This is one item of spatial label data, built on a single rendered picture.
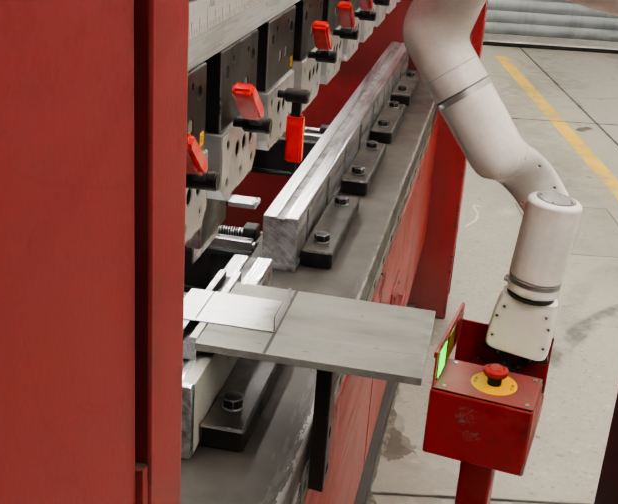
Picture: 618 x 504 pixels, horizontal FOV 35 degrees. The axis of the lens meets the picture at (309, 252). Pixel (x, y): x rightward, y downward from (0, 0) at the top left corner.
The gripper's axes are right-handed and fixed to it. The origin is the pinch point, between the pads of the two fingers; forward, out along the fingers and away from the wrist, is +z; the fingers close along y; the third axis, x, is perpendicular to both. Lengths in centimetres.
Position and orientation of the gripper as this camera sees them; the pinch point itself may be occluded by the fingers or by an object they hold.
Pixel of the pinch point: (509, 375)
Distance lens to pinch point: 168.4
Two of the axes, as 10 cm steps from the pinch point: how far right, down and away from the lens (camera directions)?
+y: 9.3, 2.7, -2.6
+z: -1.4, 9.0, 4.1
